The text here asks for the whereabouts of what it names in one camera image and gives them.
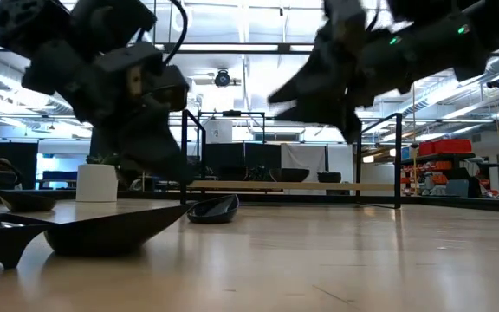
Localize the red storage bin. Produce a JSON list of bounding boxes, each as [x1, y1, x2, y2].
[[417, 138, 473, 157]]

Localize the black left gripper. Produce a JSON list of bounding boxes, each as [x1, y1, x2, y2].
[[22, 41, 197, 185]]

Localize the black background metal frame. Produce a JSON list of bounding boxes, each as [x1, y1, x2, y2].
[[196, 110, 267, 145]]

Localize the wooden riser shelf black legs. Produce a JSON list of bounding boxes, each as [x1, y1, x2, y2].
[[178, 108, 403, 210]]

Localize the thin hanging rope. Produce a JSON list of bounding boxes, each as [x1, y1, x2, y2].
[[409, 81, 418, 192]]

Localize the black overhead frame beam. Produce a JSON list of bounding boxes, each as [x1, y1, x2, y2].
[[0, 41, 499, 55]]

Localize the round black overhead camera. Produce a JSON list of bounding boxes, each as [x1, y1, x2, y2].
[[213, 68, 232, 88]]

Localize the white pot with succulent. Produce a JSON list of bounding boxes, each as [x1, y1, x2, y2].
[[75, 153, 120, 204]]

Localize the person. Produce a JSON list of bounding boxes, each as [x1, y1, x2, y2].
[[0, 156, 19, 188]]

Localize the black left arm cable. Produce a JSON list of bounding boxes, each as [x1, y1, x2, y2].
[[161, 0, 189, 66]]

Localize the black metal table frame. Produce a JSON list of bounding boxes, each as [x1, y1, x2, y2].
[[0, 186, 499, 214]]

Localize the black teardrop mini plate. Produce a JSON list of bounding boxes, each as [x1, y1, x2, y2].
[[316, 171, 343, 184], [43, 202, 195, 257], [186, 193, 241, 225]]

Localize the black partition panel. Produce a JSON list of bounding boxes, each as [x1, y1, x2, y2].
[[0, 140, 39, 191], [204, 142, 282, 182]]

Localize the storage rack with bins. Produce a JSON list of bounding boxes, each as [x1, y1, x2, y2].
[[394, 138, 499, 198]]

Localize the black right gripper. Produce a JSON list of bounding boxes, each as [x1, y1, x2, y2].
[[269, 29, 413, 144]]

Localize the white hanging cloth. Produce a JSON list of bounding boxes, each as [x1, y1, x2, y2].
[[280, 143, 327, 184]]

